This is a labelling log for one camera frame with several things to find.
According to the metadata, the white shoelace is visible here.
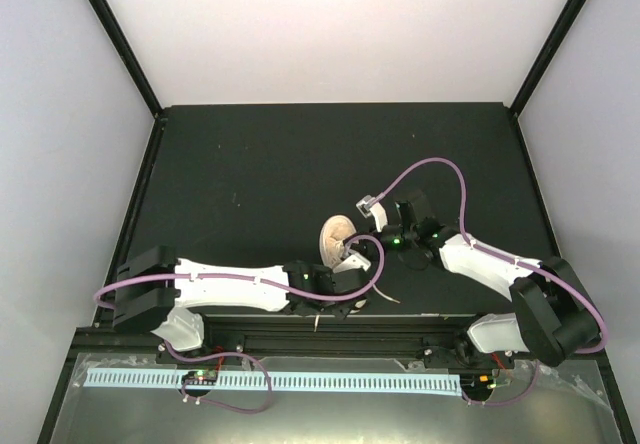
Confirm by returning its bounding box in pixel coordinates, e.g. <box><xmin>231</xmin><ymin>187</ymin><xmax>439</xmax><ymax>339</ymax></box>
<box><xmin>312</xmin><ymin>233</ymin><xmax>401</xmax><ymax>334</ymax></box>

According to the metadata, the beige sneaker shoe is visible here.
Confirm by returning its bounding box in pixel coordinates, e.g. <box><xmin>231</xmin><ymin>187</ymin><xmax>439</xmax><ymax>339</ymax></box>
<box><xmin>319</xmin><ymin>215</ymin><xmax>356</xmax><ymax>271</ymax></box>

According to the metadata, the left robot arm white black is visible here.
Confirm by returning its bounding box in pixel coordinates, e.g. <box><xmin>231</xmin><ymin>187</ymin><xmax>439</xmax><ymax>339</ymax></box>
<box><xmin>113</xmin><ymin>246</ymin><xmax>371</xmax><ymax>363</ymax></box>

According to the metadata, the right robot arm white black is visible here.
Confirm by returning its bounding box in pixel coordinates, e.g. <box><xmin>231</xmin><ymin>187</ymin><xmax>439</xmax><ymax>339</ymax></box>
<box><xmin>356</xmin><ymin>192</ymin><xmax>603</xmax><ymax>367</ymax></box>

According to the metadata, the right small circuit board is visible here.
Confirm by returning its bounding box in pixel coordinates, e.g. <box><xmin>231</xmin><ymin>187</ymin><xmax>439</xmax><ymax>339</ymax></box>
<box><xmin>472</xmin><ymin>374</ymin><xmax>512</xmax><ymax>390</ymax></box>

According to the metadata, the small circuit board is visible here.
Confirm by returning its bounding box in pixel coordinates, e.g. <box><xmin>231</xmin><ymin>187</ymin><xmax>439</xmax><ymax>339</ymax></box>
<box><xmin>472</xmin><ymin>374</ymin><xmax>512</xmax><ymax>390</ymax></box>
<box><xmin>181</xmin><ymin>369</ymin><xmax>218</xmax><ymax>385</ymax></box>

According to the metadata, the left small circuit board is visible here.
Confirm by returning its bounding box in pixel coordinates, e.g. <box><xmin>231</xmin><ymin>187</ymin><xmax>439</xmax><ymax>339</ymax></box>
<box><xmin>181</xmin><ymin>369</ymin><xmax>218</xmax><ymax>385</ymax></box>

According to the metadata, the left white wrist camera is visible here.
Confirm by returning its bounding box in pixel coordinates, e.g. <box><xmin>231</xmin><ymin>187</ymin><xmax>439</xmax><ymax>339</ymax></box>
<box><xmin>333</xmin><ymin>252</ymin><xmax>371</xmax><ymax>273</ymax></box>

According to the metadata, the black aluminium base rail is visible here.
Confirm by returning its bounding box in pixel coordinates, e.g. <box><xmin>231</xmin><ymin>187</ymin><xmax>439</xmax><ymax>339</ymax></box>
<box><xmin>205</xmin><ymin>315</ymin><xmax>471</xmax><ymax>357</ymax></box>

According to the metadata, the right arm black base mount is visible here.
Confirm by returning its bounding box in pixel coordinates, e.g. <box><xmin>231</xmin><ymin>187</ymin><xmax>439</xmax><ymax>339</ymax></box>
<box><xmin>422</xmin><ymin>346</ymin><xmax>515</xmax><ymax>370</ymax></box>

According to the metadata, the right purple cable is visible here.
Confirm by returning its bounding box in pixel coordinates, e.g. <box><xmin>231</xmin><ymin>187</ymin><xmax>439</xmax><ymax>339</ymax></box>
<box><xmin>374</xmin><ymin>157</ymin><xmax>609</xmax><ymax>408</ymax></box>

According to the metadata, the white slotted cable duct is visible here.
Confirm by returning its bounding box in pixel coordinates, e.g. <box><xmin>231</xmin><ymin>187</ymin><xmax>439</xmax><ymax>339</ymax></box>
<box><xmin>83</xmin><ymin>368</ymin><xmax>462</xmax><ymax>397</ymax></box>

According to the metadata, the right black frame post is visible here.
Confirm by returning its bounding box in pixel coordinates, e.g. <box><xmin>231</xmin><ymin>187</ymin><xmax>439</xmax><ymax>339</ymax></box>
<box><xmin>509</xmin><ymin>0</ymin><xmax>588</xmax><ymax>117</ymax></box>

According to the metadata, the black frame post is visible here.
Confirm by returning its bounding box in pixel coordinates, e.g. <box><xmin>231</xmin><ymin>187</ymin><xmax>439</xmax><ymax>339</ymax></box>
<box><xmin>87</xmin><ymin>0</ymin><xmax>163</xmax><ymax>118</ymax></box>
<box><xmin>509</xmin><ymin>0</ymin><xmax>588</xmax><ymax>117</ymax></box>

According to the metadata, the left black frame post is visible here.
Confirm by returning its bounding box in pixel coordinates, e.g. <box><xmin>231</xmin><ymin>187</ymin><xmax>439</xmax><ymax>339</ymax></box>
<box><xmin>87</xmin><ymin>0</ymin><xmax>163</xmax><ymax>118</ymax></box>

